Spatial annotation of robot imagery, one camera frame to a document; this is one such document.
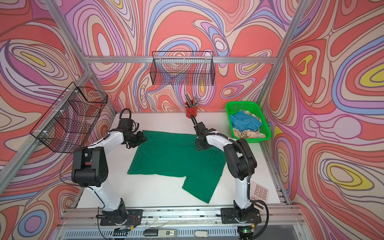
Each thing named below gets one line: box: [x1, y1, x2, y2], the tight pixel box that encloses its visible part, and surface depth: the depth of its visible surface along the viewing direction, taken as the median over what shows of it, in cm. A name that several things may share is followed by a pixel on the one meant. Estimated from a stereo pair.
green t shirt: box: [127, 130, 227, 204], surface depth 93 cm
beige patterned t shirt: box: [233, 110, 266, 139], surface depth 103 cm
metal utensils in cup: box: [184, 93, 201, 109], surface depth 114 cm
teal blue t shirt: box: [230, 110, 262, 132], surface depth 107 cm
